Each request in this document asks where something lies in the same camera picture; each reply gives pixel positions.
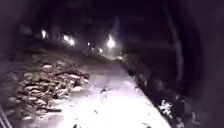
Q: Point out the tree trunk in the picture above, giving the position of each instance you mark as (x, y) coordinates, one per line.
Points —
(176, 43)

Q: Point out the leaf-strewn ground slope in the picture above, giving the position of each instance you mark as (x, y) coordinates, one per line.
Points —
(43, 85)

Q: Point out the building with lit windows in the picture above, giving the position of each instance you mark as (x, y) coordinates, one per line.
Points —
(56, 36)

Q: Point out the grey concrete path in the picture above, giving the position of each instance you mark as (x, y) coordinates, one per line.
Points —
(113, 106)

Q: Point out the dark verge with plants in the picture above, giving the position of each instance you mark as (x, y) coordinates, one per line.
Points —
(166, 100)

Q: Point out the robot's own part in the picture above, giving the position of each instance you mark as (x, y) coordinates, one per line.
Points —
(147, 126)
(75, 126)

